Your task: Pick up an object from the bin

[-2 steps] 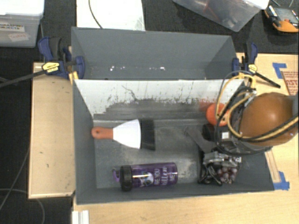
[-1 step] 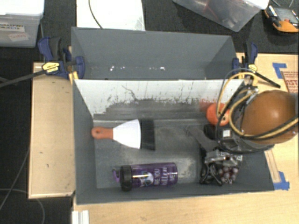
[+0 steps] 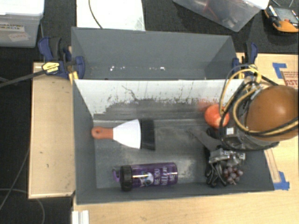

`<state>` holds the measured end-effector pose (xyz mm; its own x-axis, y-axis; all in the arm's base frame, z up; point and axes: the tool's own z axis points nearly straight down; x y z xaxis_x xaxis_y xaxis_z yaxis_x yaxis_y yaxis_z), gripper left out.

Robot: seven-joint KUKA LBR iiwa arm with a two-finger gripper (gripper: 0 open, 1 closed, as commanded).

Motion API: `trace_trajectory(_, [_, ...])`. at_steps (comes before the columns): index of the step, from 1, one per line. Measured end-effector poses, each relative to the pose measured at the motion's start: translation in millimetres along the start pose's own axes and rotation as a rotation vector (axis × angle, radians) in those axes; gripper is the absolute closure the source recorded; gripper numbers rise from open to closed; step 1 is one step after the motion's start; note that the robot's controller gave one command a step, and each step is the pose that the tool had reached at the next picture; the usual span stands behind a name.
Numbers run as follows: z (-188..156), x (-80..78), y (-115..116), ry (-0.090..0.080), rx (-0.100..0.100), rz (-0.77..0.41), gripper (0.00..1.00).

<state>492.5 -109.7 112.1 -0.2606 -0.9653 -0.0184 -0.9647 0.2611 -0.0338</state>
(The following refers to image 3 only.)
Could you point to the dark red toy grapes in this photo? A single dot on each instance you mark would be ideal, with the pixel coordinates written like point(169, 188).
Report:
point(232, 175)

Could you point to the dark grey flat tool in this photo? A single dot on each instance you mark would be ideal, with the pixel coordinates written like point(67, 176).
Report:
point(205, 140)

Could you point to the red-orange toy fruit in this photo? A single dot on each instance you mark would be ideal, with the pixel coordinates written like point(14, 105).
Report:
point(212, 116)

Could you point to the purple bottle with black cap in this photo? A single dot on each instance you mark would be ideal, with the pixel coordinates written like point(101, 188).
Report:
point(154, 175)

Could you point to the grey metal bin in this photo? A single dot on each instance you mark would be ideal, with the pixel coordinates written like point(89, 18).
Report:
point(149, 55)

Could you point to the pale wood board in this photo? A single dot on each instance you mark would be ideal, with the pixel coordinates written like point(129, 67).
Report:
point(51, 136)

